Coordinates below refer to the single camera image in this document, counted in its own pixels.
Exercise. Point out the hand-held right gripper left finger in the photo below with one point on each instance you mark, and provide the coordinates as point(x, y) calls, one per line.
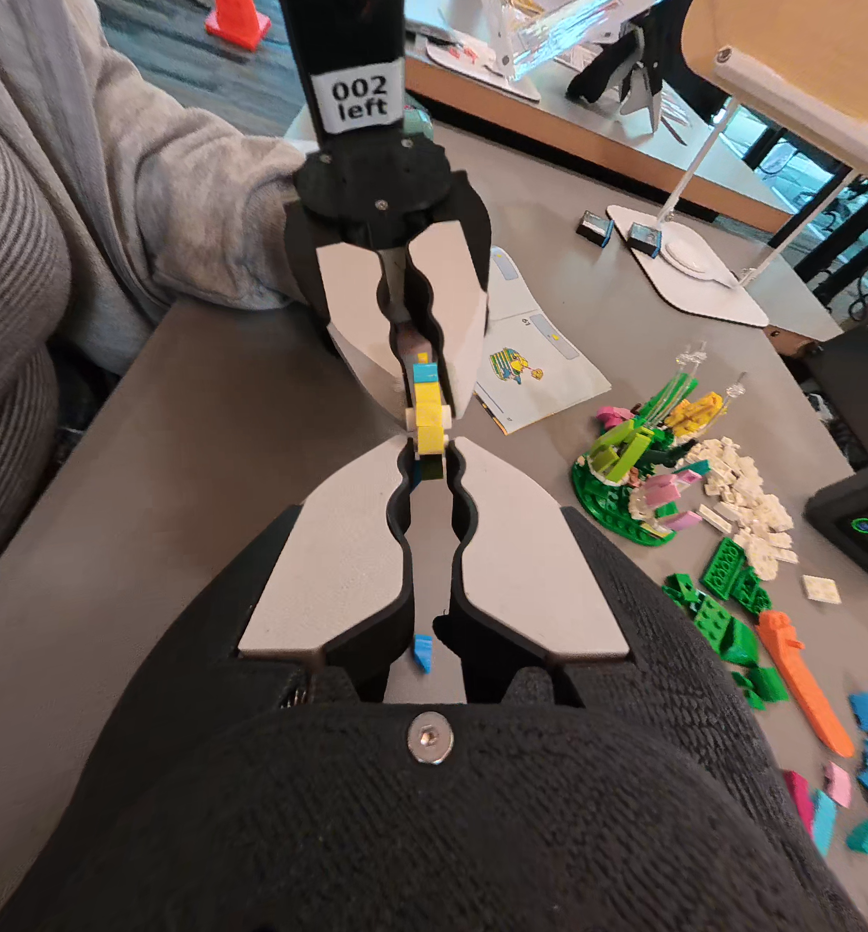
point(332, 568)

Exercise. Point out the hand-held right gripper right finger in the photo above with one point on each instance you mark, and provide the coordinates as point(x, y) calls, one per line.
point(536, 575)

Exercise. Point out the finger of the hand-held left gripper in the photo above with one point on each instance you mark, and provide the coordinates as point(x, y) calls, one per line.
point(350, 306)
point(456, 306)

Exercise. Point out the striped brick fish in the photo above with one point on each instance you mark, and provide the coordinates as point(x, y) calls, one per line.
point(429, 408)

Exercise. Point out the person's left forearm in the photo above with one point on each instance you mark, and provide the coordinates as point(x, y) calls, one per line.
point(150, 182)

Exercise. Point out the grey desk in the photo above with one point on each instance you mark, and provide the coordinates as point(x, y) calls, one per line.
point(223, 437)

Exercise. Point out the instruction booklet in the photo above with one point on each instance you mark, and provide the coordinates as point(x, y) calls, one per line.
point(543, 342)

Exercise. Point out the green brick plant model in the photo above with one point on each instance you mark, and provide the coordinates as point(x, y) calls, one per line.
point(609, 495)

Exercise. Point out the small blue brick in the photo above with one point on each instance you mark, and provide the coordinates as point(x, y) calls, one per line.
point(422, 652)

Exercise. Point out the white stand base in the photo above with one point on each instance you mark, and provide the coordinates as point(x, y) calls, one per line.
point(478, 62)

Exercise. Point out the small black and blue box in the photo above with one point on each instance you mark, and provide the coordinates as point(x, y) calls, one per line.
point(594, 227)
point(649, 239)

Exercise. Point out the pile of green bricks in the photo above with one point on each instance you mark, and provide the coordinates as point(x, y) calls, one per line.
point(725, 571)

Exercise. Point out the orange cone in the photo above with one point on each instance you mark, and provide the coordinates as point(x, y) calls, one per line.
point(234, 22)

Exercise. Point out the wooden-edged table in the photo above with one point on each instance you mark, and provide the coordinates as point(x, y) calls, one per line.
point(587, 138)

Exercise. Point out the pile of white bricks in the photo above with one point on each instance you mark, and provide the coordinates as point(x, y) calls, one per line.
point(747, 495)

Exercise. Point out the clear plastic case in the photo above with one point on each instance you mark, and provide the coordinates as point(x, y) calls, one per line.
point(565, 36)

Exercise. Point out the white stand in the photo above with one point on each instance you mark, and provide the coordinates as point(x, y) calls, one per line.
point(703, 284)

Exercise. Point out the black and white tool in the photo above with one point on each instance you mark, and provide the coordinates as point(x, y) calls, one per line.
point(609, 73)

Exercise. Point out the orange brick separator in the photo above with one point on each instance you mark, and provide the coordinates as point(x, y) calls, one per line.
point(805, 677)

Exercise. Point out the black device with green rings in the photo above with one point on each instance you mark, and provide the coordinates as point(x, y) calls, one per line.
point(849, 510)

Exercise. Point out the black case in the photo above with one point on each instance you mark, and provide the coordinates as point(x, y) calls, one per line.
point(856, 378)

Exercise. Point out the wooden board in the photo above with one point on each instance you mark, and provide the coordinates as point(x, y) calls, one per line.
point(791, 44)

